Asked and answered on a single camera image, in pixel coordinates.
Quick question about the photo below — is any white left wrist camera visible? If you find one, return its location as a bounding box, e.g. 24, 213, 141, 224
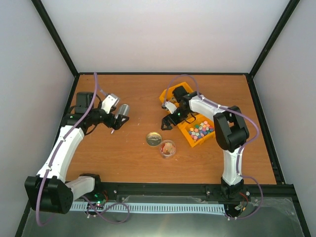
101, 94, 120, 114

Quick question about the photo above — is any clear glass jar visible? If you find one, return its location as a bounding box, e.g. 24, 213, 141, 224
158, 140, 176, 159

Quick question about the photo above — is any black aluminium frame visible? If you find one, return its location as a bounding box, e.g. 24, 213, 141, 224
14, 0, 312, 237

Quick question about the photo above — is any yellow star candy bin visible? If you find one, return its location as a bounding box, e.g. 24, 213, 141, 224
178, 118, 215, 148

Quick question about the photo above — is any pile of star candies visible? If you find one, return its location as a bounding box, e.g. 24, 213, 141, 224
188, 120, 214, 142

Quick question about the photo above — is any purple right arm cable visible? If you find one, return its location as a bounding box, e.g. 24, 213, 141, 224
161, 74, 264, 220

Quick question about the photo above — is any gold jar lid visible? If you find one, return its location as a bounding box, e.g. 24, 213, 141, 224
146, 131, 162, 147

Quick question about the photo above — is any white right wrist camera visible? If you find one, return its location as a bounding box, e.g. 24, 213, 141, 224
162, 100, 177, 114

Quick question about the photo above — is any silver metal scoop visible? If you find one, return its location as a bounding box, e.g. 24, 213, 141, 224
111, 104, 130, 134

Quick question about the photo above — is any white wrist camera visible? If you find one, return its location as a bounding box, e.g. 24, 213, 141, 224
101, 94, 120, 114
162, 100, 177, 114

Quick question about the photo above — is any light blue cable duct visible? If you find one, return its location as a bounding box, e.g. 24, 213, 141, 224
70, 201, 225, 215

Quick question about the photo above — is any yellow popsicle candy bin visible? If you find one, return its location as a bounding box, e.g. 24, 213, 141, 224
177, 113, 206, 130

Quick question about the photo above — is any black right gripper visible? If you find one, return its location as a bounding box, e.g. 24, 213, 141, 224
161, 107, 190, 131

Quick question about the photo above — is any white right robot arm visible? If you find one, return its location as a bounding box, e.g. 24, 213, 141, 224
161, 85, 249, 199

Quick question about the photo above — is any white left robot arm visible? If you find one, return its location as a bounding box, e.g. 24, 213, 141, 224
25, 92, 130, 214

